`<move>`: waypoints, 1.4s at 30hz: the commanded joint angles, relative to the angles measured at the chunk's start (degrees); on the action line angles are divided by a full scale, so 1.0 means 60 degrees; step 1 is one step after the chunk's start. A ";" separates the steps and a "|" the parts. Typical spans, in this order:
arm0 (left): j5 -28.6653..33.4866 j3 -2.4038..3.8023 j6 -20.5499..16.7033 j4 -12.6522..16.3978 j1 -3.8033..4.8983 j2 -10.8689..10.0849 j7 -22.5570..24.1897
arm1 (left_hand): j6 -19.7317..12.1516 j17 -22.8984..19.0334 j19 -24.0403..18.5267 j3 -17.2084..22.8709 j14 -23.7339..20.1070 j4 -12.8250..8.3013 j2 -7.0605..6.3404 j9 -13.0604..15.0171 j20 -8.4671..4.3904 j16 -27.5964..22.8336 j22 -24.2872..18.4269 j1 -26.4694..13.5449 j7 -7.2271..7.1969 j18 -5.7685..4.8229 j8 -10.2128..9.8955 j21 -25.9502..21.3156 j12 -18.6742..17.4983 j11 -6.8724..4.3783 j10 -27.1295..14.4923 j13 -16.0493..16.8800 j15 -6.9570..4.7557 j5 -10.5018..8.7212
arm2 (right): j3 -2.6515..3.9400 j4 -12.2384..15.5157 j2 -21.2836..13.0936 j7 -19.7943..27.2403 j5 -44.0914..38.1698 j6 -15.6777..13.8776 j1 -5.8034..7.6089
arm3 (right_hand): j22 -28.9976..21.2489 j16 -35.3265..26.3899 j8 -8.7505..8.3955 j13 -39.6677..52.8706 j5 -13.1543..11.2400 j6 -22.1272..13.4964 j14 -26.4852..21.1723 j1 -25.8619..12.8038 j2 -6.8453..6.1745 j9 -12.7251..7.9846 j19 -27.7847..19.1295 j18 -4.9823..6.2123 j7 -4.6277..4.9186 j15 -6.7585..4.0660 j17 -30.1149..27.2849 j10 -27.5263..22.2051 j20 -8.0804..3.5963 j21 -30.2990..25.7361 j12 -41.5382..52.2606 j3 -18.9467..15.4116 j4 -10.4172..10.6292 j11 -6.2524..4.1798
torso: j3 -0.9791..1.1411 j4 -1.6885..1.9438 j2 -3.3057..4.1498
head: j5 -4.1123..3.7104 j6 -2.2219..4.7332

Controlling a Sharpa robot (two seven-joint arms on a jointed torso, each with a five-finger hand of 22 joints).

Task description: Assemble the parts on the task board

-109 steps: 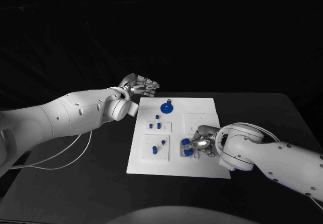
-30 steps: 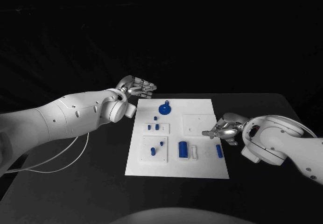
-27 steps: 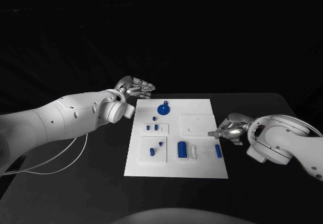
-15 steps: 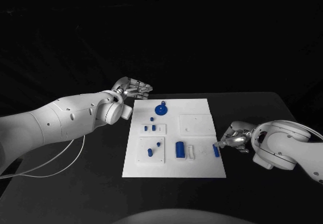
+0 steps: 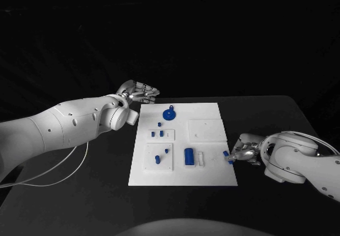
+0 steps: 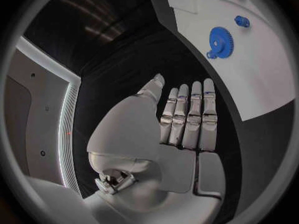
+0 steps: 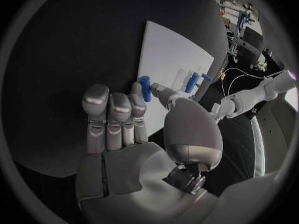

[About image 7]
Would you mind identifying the white task board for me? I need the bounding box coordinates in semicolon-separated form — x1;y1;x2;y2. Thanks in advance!
136;20;216;135

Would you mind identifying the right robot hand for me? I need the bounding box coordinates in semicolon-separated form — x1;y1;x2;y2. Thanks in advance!
76;82;224;224

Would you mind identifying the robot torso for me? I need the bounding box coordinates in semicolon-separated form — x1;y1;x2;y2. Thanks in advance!
198;86;299;198

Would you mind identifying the metal equipment rack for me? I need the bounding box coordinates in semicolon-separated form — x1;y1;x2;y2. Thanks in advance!
214;0;264;64

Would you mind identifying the white cable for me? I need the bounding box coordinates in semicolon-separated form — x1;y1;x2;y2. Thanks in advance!
218;67;285;79
219;74;269;100

